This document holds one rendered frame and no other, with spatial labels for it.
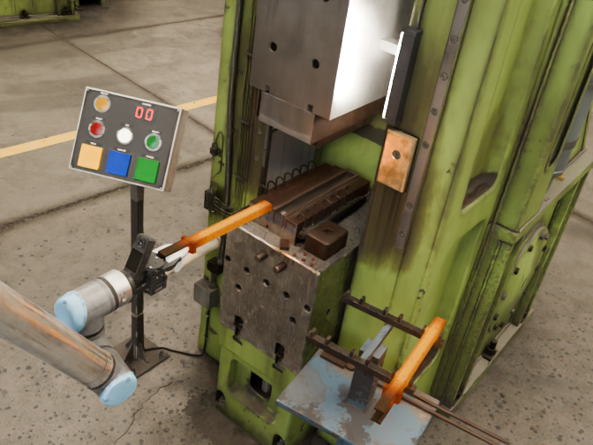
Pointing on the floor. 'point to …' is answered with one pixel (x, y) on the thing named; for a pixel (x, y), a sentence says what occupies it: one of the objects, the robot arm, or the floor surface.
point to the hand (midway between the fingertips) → (182, 245)
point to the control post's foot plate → (147, 359)
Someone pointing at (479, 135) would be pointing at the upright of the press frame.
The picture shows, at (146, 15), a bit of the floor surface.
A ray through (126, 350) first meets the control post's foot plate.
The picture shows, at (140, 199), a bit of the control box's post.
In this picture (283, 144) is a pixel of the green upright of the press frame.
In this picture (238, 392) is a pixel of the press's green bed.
